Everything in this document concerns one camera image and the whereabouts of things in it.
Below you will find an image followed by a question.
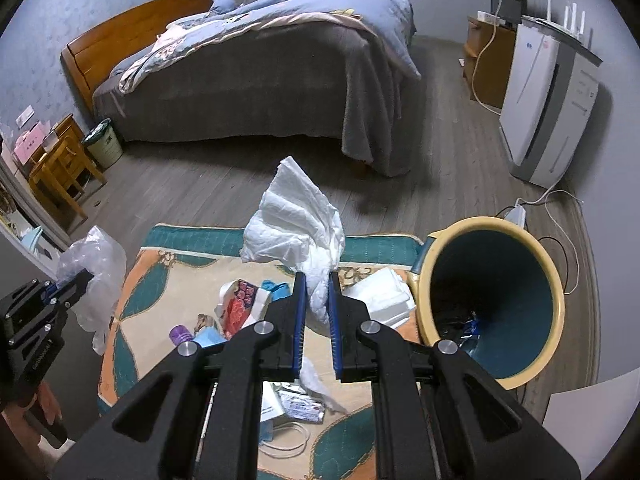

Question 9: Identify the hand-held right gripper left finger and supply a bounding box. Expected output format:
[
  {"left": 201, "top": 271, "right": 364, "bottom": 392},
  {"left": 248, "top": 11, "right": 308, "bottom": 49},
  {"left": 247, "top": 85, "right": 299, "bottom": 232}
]
[{"left": 52, "top": 271, "right": 308, "bottom": 480}]

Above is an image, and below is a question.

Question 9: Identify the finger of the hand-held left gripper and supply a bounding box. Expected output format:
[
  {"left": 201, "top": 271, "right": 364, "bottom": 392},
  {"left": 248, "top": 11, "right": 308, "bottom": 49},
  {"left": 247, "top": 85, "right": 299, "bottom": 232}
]
[
  {"left": 42, "top": 269, "right": 94, "bottom": 295},
  {"left": 44, "top": 290, "right": 83, "bottom": 313}
]

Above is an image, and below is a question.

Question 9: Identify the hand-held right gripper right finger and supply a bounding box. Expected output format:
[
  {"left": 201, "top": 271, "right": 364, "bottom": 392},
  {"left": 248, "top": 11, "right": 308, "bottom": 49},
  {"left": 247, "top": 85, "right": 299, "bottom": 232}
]
[{"left": 327, "top": 271, "right": 583, "bottom": 480}]

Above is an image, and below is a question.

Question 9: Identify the clear plastic bag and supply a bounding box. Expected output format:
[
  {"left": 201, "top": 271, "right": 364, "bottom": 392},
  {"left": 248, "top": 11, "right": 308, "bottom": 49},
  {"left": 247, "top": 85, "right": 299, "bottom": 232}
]
[{"left": 56, "top": 226, "right": 128, "bottom": 356}]

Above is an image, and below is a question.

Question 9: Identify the red patterned tissue pack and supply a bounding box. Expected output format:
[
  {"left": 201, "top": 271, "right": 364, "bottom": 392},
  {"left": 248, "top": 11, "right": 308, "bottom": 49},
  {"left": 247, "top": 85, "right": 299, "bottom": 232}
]
[{"left": 215, "top": 279, "right": 273, "bottom": 341}]

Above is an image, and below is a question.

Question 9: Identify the white tissue paper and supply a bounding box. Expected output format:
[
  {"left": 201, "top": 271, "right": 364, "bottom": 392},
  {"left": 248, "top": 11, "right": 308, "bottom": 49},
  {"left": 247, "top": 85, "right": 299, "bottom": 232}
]
[{"left": 240, "top": 156, "right": 351, "bottom": 413}]

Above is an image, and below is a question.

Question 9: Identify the yellow framed chair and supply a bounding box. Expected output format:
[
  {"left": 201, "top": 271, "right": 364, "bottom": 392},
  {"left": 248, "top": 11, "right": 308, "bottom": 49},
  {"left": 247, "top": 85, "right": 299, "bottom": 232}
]
[{"left": 407, "top": 216, "right": 566, "bottom": 391}]

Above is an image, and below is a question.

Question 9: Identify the person's left hand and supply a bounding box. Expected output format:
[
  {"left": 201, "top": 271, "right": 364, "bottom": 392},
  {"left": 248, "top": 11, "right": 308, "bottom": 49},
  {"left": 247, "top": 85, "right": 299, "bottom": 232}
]
[{"left": 27, "top": 381, "right": 64, "bottom": 427}]

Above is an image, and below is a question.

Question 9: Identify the crumpled blue cloth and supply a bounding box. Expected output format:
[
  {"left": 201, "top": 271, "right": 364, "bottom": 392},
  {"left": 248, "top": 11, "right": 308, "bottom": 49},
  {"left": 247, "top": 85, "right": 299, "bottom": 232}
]
[{"left": 260, "top": 281, "right": 292, "bottom": 303}]

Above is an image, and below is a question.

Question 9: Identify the white folded paper stack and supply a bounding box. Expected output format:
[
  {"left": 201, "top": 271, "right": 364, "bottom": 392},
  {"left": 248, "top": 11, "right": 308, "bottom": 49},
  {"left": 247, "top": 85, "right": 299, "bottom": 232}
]
[{"left": 342, "top": 266, "right": 418, "bottom": 331}]

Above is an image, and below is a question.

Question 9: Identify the white shelf unit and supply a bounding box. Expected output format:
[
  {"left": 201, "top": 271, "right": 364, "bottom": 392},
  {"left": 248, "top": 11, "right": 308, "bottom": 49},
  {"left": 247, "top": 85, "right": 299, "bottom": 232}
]
[{"left": 0, "top": 150, "right": 71, "bottom": 271}]

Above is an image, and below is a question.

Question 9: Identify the printed teal and orange mat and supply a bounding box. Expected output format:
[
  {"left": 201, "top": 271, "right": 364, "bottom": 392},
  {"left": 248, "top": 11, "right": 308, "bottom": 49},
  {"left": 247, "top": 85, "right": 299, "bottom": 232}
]
[{"left": 97, "top": 224, "right": 426, "bottom": 480}]

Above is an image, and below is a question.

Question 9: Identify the clear blister pack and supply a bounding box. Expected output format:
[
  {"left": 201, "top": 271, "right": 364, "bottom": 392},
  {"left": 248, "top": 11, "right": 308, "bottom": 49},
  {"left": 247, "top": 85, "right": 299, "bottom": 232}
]
[{"left": 272, "top": 385, "right": 326, "bottom": 423}]

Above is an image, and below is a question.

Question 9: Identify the blue face mask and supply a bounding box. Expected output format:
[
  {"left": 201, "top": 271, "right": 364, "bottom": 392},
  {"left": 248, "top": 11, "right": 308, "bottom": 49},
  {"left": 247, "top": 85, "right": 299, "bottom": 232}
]
[
  {"left": 192, "top": 327, "right": 228, "bottom": 348},
  {"left": 259, "top": 420, "right": 312, "bottom": 458}
]

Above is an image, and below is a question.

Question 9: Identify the wooden stool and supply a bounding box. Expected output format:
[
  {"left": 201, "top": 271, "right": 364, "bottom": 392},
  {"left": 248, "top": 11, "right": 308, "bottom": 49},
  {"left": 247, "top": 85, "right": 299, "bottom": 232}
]
[{"left": 29, "top": 137, "right": 107, "bottom": 218}]

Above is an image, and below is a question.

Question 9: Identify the small green waste bin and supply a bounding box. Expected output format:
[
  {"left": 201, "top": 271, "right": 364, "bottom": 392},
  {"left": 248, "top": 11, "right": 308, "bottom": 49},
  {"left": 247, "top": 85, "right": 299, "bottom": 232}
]
[{"left": 81, "top": 118, "right": 123, "bottom": 170}]

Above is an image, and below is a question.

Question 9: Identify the pink box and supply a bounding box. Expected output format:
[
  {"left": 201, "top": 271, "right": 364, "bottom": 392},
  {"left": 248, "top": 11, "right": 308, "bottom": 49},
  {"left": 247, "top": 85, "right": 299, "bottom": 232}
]
[{"left": 12, "top": 122, "right": 51, "bottom": 166}]

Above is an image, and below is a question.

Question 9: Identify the wooden nightstand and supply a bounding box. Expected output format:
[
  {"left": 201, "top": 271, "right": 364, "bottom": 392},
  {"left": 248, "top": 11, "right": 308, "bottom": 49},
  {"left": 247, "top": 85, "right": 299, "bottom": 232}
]
[{"left": 47, "top": 115, "right": 87, "bottom": 147}]

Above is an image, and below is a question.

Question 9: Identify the bed with grey cover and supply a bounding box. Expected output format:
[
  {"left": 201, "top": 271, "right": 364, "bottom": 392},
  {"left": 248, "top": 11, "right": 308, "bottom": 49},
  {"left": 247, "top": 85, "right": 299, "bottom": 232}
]
[{"left": 92, "top": 22, "right": 421, "bottom": 178}]

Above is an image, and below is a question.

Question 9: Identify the wooden bed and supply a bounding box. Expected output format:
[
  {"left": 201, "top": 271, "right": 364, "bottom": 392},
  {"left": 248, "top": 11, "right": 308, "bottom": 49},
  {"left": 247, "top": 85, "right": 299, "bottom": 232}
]
[{"left": 61, "top": 0, "right": 381, "bottom": 178}]

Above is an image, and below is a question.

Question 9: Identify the white panel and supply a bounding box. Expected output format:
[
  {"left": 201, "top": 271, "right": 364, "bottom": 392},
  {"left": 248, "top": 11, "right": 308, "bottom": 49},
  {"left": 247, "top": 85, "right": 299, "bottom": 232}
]
[{"left": 542, "top": 367, "right": 640, "bottom": 480}]

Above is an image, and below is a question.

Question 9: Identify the white air purifier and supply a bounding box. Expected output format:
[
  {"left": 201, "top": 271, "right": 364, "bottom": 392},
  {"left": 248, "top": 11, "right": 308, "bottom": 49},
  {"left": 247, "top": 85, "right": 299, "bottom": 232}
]
[{"left": 499, "top": 17, "right": 603, "bottom": 190}]

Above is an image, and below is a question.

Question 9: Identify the wooden cabinet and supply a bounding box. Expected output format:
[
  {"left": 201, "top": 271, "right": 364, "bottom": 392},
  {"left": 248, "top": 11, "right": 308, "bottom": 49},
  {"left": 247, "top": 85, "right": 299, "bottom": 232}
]
[{"left": 462, "top": 16, "right": 518, "bottom": 111}]

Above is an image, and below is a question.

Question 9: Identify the blue duvet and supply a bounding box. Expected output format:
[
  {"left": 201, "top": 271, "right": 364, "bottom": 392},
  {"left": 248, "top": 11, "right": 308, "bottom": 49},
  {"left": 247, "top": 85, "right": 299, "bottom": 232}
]
[{"left": 119, "top": 0, "right": 423, "bottom": 93}]

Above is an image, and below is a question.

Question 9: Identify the white router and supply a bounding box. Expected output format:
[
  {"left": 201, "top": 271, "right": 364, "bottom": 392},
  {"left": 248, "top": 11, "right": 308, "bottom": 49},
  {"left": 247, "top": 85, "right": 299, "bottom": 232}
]
[{"left": 520, "top": 0, "right": 593, "bottom": 43}]

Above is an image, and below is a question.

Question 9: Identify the black floor cable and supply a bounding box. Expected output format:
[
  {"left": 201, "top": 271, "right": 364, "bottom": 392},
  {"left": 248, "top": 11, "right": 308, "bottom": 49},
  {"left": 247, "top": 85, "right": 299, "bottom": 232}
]
[{"left": 540, "top": 237, "right": 571, "bottom": 291}]

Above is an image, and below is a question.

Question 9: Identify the white floor cable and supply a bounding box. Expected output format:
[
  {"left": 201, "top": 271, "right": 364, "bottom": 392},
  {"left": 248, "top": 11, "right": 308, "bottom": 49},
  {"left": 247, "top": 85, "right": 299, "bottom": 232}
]
[{"left": 515, "top": 187, "right": 586, "bottom": 296}]

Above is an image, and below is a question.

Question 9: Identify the white power cable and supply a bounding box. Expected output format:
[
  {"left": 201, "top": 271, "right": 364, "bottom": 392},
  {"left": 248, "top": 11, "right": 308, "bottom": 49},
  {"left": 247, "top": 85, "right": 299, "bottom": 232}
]
[{"left": 470, "top": 0, "right": 511, "bottom": 108}]

